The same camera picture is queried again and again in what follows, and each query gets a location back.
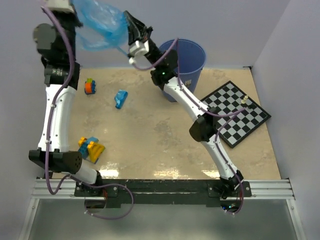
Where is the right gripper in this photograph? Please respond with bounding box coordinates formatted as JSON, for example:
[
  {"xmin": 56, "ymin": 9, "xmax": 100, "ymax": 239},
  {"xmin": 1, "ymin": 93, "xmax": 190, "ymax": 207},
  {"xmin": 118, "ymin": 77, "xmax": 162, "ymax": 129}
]
[{"xmin": 124, "ymin": 10, "xmax": 161, "ymax": 69}]

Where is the single blue trash bag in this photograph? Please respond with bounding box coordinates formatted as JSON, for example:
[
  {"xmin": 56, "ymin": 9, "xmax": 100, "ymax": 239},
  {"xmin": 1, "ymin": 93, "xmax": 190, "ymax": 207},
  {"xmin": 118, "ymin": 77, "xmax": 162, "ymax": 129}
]
[{"xmin": 71, "ymin": 0, "xmax": 128, "ymax": 56}]

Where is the blue trash bag roll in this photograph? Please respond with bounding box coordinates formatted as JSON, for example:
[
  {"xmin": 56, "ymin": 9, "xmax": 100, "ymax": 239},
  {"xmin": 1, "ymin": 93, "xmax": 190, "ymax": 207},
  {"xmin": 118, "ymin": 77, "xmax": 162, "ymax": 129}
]
[{"xmin": 114, "ymin": 89, "xmax": 128, "ymax": 109}]

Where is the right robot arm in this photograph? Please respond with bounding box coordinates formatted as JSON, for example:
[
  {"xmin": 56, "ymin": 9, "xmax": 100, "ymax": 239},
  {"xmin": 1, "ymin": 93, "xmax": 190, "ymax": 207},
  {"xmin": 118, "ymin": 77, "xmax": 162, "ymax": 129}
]
[{"xmin": 123, "ymin": 10, "xmax": 244, "ymax": 197}]

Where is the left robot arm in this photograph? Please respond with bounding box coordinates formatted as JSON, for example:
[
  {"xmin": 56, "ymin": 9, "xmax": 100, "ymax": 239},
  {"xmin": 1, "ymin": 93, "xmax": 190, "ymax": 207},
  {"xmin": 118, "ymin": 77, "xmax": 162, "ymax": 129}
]
[{"xmin": 28, "ymin": 6, "xmax": 104, "ymax": 196}]

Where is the blue plastic trash bin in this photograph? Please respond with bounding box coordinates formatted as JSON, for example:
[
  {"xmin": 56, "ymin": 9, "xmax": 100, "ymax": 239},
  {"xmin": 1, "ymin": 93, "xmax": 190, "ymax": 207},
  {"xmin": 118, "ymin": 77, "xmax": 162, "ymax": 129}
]
[{"xmin": 159, "ymin": 39, "xmax": 206, "ymax": 102}]

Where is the orange blue toy car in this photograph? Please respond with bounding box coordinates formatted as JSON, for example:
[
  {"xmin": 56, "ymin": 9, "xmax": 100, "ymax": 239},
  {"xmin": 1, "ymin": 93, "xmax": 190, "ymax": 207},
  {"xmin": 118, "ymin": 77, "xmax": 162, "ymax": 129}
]
[{"xmin": 84, "ymin": 78, "xmax": 96, "ymax": 95}]

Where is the white chess piece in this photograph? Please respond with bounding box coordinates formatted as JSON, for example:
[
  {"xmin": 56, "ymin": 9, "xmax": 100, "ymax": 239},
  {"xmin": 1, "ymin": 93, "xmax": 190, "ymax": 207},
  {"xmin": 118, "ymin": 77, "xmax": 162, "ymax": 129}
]
[{"xmin": 241, "ymin": 95, "xmax": 249, "ymax": 105}]

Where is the yellow blue toy block pile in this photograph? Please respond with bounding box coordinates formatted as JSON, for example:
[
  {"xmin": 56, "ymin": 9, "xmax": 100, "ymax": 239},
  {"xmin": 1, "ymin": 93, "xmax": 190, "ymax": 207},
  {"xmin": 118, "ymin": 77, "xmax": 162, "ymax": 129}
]
[{"xmin": 78, "ymin": 137, "xmax": 106, "ymax": 164}]

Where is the black white chessboard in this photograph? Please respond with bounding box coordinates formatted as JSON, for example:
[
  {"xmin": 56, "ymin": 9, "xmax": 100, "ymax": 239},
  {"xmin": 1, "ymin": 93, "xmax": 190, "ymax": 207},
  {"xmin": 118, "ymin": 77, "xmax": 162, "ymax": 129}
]
[{"xmin": 199, "ymin": 80, "xmax": 272, "ymax": 149}]

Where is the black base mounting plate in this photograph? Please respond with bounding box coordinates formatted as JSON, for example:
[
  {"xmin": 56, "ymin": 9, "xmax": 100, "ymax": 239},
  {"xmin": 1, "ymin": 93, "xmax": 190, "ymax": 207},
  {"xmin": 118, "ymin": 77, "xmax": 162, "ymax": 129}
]
[{"xmin": 74, "ymin": 179, "xmax": 252, "ymax": 210}]

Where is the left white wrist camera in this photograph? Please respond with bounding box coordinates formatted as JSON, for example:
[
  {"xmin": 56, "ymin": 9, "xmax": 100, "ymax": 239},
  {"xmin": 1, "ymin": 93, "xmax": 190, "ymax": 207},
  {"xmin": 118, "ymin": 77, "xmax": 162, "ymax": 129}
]
[{"xmin": 44, "ymin": 0, "xmax": 75, "ymax": 14}]

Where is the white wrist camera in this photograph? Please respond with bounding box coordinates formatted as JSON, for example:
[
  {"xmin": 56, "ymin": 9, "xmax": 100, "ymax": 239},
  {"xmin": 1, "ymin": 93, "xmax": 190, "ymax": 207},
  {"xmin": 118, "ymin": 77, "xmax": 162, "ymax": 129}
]
[
  {"xmin": 128, "ymin": 40, "xmax": 150, "ymax": 65},
  {"xmin": 44, "ymin": 0, "xmax": 75, "ymax": 14}
]

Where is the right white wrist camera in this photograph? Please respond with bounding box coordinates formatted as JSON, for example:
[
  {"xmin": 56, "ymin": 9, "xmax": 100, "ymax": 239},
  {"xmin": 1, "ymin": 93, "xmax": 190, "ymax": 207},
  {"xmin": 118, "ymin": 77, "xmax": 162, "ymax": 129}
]
[{"xmin": 128, "ymin": 40, "xmax": 150, "ymax": 65}]

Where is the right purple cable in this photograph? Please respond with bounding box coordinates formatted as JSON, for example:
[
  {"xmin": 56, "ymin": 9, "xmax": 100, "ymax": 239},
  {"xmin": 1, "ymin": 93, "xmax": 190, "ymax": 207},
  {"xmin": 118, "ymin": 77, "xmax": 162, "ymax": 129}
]
[{"xmin": 132, "ymin": 37, "xmax": 247, "ymax": 216}]

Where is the aluminium frame rail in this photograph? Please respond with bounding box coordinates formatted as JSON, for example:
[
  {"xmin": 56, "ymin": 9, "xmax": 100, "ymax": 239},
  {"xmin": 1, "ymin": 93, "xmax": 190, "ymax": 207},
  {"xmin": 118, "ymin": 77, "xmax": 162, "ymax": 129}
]
[{"xmin": 31, "ymin": 177, "xmax": 296, "ymax": 201}]

